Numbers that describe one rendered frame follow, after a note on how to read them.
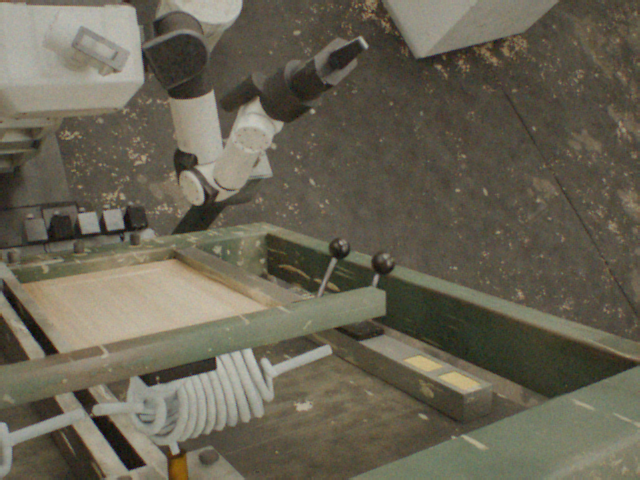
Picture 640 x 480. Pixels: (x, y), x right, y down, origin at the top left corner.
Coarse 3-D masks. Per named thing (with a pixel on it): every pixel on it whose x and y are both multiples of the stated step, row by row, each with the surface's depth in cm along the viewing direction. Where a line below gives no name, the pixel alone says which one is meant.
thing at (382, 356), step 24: (192, 264) 157; (216, 264) 151; (240, 288) 137; (264, 288) 133; (312, 336) 116; (336, 336) 110; (384, 336) 107; (360, 360) 105; (384, 360) 100; (432, 360) 98; (408, 384) 96; (432, 384) 92; (480, 384) 89; (456, 408) 88; (480, 408) 89
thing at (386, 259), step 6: (378, 252) 109; (384, 252) 109; (390, 252) 110; (372, 258) 110; (378, 258) 108; (384, 258) 108; (390, 258) 109; (372, 264) 109; (378, 264) 108; (384, 264) 108; (390, 264) 108; (378, 270) 109; (384, 270) 109; (390, 270) 109; (378, 276) 109; (372, 282) 109; (348, 324) 109; (354, 324) 108; (360, 324) 108
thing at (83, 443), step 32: (0, 288) 133; (0, 320) 114; (32, 320) 110; (32, 352) 95; (64, 352) 95; (160, 384) 46; (96, 416) 78; (128, 416) 76; (64, 448) 80; (96, 448) 70; (128, 448) 71
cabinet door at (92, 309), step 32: (32, 288) 144; (64, 288) 145; (96, 288) 144; (128, 288) 144; (160, 288) 143; (192, 288) 142; (224, 288) 141; (64, 320) 124; (96, 320) 125; (128, 320) 124; (160, 320) 124; (192, 320) 123
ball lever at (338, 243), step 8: (336, 240) 119; (344, 240) 119; (328, 248) 119; (336, 248) 118; (344, 248) 118; (336, 256) 119; (344, 256) 119; (328, 272) 119; (328, 280) 119; (320, 288) 119; (320, 296) 119
